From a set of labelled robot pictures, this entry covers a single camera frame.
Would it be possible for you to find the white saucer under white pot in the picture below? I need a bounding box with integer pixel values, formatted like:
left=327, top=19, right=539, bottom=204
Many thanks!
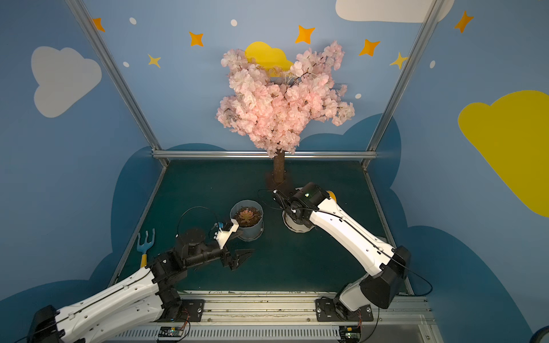
left=282, top=211, right=314, bottom=234

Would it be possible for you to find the pink succulent in blue pot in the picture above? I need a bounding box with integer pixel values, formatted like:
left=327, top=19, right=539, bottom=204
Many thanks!
left=235, top=207, right=262, bottom=227

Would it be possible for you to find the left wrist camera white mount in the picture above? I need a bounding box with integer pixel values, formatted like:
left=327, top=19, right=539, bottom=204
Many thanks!
left=214, top=219, right=240, bottom=250

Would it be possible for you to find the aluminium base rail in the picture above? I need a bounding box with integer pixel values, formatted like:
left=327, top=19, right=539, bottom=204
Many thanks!
left=111, top=290, right=443, bottom=342

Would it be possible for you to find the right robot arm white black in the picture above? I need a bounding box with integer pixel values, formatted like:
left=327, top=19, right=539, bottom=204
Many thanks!
left=273, top=182, right=412, bottom=312

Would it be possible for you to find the blue yellow garden hand rake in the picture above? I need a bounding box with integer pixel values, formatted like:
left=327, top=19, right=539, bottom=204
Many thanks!
left=136, top=229, right=156, bottom=268

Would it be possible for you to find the artificial pink blossom tree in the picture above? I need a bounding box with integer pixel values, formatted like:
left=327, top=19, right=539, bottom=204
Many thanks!
left=216, top=41, right=355, bottom=187

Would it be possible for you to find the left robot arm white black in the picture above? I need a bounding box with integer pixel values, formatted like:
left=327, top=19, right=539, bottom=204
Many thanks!
left=24, top=225, right=253, bottom=342

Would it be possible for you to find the left aluminium frame post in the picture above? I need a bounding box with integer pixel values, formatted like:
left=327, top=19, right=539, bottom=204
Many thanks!
left=65, top=0, right=162, bottom=152

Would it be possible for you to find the white round plant pot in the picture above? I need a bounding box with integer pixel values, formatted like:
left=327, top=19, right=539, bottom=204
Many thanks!
left=280, top=183, right=317, bottom=233

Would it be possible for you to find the blue-grey faceted plant pot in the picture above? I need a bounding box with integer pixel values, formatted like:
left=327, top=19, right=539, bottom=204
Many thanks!
left=230, top=200, right=264, bottom=242

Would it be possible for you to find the aluminium frame back bar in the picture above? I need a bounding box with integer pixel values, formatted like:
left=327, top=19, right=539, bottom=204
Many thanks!
left=152, top=150, right=377, bottom=160

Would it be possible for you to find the yellow plastic watering can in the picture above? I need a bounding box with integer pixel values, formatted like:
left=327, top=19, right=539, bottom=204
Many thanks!
left=327, top=191, right=337, bottom=202

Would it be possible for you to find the right aluminium frame post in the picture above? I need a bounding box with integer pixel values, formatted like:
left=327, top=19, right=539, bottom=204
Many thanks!
left=361, top=0, right=453, bottom=172

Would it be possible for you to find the aluminium frame post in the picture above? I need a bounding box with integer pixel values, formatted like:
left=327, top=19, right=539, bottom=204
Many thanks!
left=361, top=0, right=453, bottom=172
left=65, top=0, right=162, bottom=152

